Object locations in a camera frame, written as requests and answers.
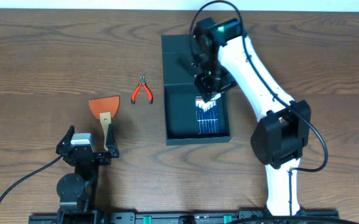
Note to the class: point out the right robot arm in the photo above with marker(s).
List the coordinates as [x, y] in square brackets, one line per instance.
[227, 59]

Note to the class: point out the precision screwdriver set case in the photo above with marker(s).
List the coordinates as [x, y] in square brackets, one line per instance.
[206, 116]

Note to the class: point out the small black-handled claw hammer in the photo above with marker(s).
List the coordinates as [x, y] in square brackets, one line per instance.
[187, 65]

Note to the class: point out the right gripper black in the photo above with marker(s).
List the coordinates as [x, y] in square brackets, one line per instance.
[207, 90]

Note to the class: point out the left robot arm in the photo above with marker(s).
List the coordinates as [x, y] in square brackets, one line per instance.
[77, 190]

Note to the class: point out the dark green open box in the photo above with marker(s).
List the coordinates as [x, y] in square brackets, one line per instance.
[179, 98]

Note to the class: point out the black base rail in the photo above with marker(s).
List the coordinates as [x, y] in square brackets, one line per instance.
[147, 218]

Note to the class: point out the orange scraper wooden handle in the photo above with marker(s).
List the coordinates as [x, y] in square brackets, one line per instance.
[104, 109]

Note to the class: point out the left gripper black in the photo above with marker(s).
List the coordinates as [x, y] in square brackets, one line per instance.
[97, 154]

